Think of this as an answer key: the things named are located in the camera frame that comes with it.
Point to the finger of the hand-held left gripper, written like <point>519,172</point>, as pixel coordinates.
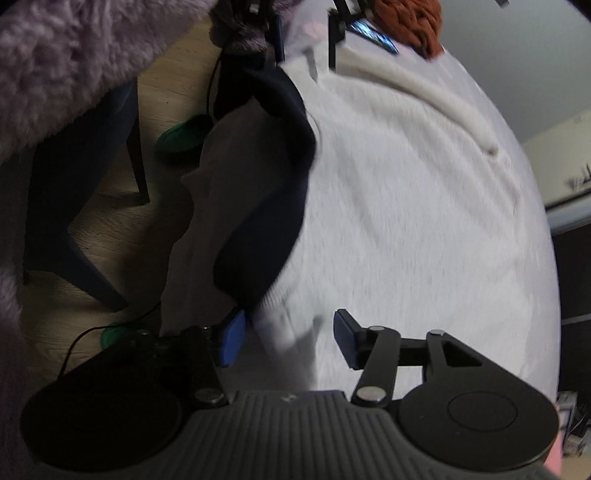
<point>276,37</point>
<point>336,44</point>

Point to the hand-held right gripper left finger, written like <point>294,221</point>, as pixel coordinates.
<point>233,339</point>

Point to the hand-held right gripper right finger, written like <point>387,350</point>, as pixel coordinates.
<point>345,339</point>

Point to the light grey sweatpants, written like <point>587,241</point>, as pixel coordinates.
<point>392,207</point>

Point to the person's left forearm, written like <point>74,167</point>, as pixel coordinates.
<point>69,55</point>

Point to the grey blanket with pink dots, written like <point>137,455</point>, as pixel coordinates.
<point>302,18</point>

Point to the black smartphone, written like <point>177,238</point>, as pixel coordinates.
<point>371,34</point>

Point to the orange knitted cloth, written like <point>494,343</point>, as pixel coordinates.
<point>411,21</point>

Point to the green disc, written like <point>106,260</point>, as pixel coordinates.
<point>117,334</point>
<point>182,134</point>

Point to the dark blue chair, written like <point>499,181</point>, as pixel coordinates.
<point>69,184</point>

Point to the black wardrobe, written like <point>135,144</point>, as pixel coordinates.
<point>575,286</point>

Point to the beige door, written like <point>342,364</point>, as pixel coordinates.
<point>554,147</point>

